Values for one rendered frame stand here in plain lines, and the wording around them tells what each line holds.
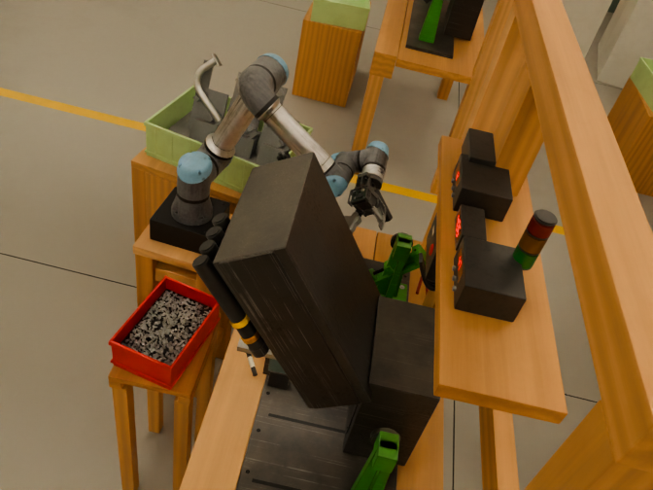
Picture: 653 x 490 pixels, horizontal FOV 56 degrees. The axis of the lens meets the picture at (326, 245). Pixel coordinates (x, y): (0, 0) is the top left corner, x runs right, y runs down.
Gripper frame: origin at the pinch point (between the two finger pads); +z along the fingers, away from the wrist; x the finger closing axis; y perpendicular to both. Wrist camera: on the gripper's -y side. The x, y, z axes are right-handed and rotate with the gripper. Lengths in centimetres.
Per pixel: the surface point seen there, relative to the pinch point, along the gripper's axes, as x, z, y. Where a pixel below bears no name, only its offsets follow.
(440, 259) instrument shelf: 39, 28, 17
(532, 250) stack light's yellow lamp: 60, 29, 15
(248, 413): -28, 57, 2
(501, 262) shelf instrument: 54, 31, 15
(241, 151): -80, -66, 1
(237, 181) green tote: -76, -48, 0
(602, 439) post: 80, 79, 40
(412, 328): 19.1, 32.1, -5.1
